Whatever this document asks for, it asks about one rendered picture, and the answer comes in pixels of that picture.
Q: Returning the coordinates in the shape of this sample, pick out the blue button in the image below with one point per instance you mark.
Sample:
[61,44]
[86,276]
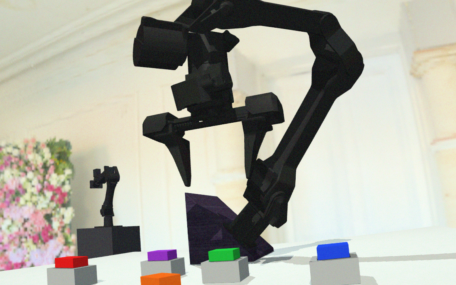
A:
[334,265]

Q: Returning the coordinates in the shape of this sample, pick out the red button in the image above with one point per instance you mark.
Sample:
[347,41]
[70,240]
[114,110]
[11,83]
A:
[72,270]

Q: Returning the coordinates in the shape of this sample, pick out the orange block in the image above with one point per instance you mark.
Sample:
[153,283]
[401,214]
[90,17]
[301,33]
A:
[161,279]

